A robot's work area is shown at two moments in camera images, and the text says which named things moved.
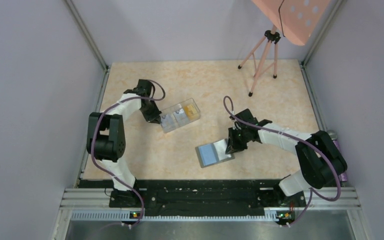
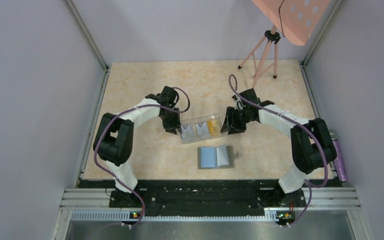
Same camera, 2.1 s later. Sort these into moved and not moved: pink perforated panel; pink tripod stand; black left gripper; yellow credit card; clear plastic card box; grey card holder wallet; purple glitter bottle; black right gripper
Moved: grey card holder wallet; yellow credit card; black right gripper; clear plastic card box; black left gripper
Not moved: pink perforated panel; purple glitter bottle; pink tripod stand
